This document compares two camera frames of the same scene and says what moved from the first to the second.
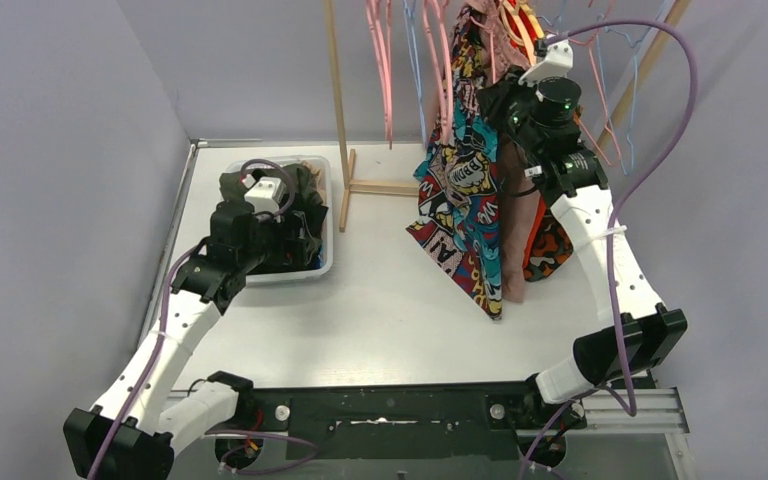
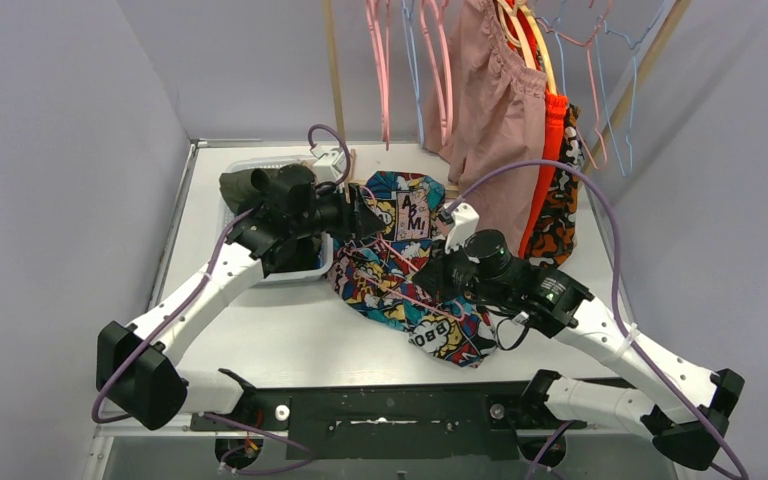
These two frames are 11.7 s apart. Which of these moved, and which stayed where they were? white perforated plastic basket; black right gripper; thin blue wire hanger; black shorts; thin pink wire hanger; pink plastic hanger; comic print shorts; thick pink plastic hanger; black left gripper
Moved: black left gripper; black right gripper; comic print shorts
Stayed: thin blue wire hanger; thin pink wire hanger; pink plastic hanger; black shorts; thick pink plastic hanger; white perforated plastic basket
